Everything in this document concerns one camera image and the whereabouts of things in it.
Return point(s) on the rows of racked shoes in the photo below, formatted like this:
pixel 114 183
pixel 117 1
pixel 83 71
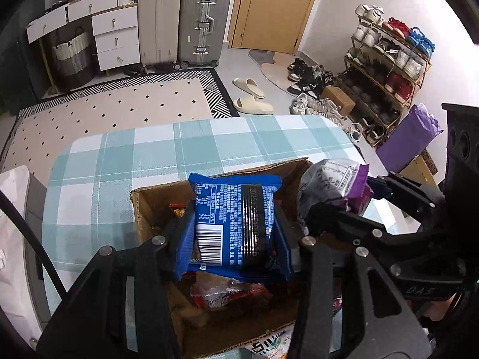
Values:
pixel 396 60

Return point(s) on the large open cardboard box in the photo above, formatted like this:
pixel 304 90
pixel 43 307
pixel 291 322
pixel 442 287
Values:
pixel 423 168

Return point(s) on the grey and white woven basket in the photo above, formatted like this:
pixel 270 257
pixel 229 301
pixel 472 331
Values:
pixel 73 60

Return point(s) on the wooden door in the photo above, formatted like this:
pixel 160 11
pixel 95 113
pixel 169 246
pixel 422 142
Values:
pixel 273 7

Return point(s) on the brown cardboard box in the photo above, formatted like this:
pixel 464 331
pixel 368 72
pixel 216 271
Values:
pixel 157 202

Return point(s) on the white drawer cabinet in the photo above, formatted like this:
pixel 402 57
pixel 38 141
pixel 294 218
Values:
pixel 112 30

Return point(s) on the white side table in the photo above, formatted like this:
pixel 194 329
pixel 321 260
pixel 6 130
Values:
pixel 18 232

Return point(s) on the small cardboard box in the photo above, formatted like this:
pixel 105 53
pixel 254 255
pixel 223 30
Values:
pixel 338 99

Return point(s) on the silver suitcase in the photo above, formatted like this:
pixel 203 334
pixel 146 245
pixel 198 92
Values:
pixel 204 22

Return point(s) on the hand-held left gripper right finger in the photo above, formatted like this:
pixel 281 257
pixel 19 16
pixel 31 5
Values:
pixel 310 269

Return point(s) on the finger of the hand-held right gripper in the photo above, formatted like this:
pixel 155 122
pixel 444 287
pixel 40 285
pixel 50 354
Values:
pixel 393 246
pixel 408 194

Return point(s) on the red snack packet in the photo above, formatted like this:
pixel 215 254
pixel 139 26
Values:
pixel 224 295

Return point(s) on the beige suitcase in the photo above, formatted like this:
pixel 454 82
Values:
pixel 159 22

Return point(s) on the purple rolled mat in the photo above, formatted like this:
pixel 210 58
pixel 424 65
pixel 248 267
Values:
pixel 408 138

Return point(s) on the purple candy bag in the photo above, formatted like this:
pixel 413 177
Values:
pixel 333 179

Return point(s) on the beige slipper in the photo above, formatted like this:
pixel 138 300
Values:
pixel 254 105
pixel 247 86

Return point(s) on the black and beige patterned rug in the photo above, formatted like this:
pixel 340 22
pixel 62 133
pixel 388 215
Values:
pixel 112 101

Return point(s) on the wooden shoe rack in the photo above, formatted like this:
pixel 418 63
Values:
pixel 374 82

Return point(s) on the grey door mat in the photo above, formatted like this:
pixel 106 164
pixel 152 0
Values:
pixel 264 58

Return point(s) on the teal plaid tablecloth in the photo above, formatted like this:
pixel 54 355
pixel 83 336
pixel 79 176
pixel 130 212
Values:
pixel 131 157

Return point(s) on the group of loose shoes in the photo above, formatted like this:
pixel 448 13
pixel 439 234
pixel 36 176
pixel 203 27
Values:
pixel 310 82

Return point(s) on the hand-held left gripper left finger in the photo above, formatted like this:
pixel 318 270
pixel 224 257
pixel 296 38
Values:
pixel 168 246

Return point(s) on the blue snack packet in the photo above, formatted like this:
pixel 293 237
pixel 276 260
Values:
pixel 224 209

